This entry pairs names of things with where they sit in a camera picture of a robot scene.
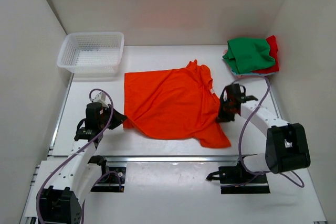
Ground red t shirt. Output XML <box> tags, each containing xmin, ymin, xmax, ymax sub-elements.
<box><xmin>253</xmin><ymin>35</ymin><xmax>280</xmax><ymax>76</ymax></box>

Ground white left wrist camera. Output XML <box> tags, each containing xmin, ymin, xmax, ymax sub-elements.
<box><xmin>90</xmin><ymin>92</ymin><xmax>108</xmax><ymax>108</ymax></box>

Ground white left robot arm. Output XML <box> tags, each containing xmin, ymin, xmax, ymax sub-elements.
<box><xmin>36</xmin><ymin>102</ymin><xmax>127</xmax><ymax>223</ymax></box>

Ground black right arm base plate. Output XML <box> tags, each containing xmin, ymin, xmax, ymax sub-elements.
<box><xmin>206</xmin><ymin>161</ymin><xmax>270</xmax><ymax>195</ymax></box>

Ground green t shirt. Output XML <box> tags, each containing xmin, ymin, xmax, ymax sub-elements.
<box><xmin>223</xmin><ymin>38</ymin><xmax>276</xmax><ymax>74</ymax></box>

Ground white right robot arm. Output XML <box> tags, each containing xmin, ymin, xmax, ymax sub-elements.
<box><xmin>216</xmin><ymin>82</ymin><xmax>311</xmax><ymax>182</ymax></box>

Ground white plastic basket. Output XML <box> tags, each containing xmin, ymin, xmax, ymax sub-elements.
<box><xmin>57</xmin><ymin>32</ymin><xmax>124</xmax><ymax>75</ymax></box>

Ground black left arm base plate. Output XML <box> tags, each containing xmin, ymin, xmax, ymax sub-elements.
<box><xmin>91</xmin><ymin>160</ymin><xmax>127</xmax><ymax>193</ymax></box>

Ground aluminium table rail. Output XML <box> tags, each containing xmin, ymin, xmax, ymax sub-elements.
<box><xmin>47</xmin><ymin>155</ymin><xmax>292</xmax><ymax>164</ymax></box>

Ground orange t shirt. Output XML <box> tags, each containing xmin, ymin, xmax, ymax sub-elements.
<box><xmin>123</xmin><ymin>60</ymin><xmax>231</xmax><ymax>148</ymax></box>

